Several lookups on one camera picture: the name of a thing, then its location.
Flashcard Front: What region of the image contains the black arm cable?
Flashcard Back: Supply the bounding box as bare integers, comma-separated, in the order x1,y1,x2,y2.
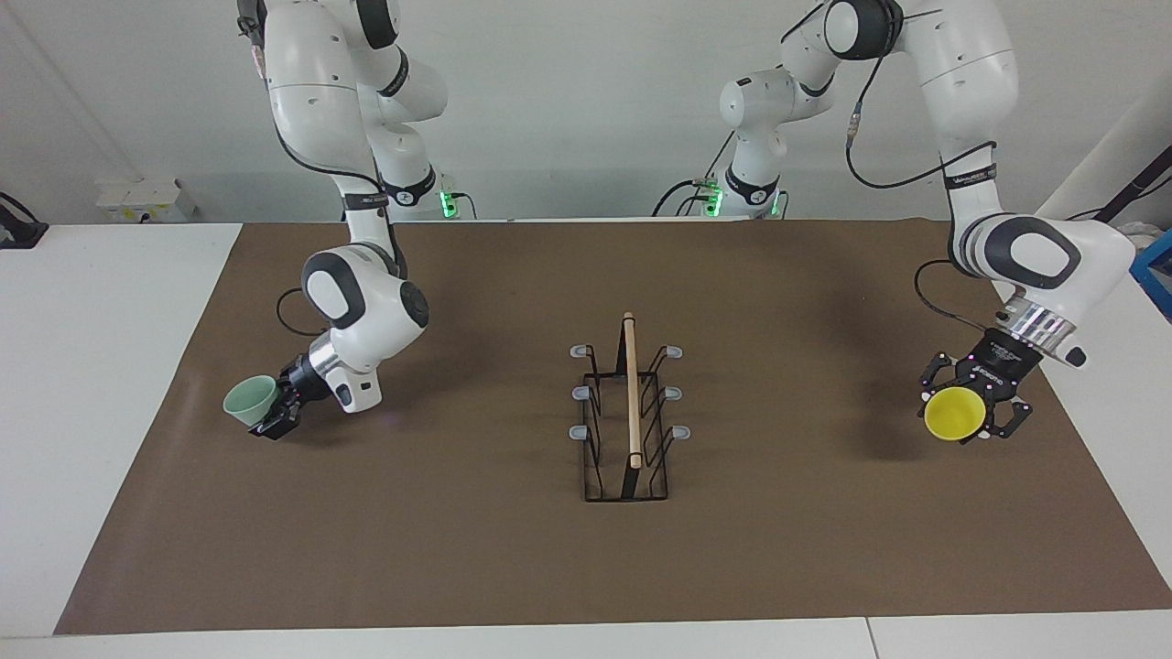
844,5,1001,332
275,119,406,337

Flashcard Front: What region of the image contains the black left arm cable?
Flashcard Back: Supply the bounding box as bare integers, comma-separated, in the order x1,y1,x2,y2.
844,5,1001,332

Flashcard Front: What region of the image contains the black clamp mount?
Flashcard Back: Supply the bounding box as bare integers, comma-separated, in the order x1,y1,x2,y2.
0,192,49,250

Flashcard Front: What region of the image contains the white wall socket box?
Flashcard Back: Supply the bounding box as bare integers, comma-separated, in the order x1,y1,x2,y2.
95,177,196,224

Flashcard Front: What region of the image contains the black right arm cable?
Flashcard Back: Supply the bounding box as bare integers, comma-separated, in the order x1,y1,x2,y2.
275,119,406,337

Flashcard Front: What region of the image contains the blue box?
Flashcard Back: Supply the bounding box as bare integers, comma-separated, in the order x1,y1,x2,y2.
1129,229,1172,321

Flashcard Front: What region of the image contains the black stand pole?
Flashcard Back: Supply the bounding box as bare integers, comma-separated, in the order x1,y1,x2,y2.
1067,145,1172,225

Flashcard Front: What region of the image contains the brown table mat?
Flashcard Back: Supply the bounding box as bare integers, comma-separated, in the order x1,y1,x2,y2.
53,218,1172,636

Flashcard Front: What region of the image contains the black wire cup rack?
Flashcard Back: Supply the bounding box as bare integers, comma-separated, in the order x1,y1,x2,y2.
569,312,692,502

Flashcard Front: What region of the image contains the light green plastic cup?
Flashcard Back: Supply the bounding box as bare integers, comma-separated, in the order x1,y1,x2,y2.
223,375,280,427

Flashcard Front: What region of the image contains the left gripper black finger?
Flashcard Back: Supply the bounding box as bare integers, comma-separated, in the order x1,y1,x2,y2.
975,395,1034,443
918,352,958,402

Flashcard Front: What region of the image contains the black base cable bundle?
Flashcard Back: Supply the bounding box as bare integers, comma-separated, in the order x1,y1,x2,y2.
652,133,735,218

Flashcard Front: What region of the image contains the yellow plastic cup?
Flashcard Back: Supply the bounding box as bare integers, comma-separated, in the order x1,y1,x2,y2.
924,386,988,443

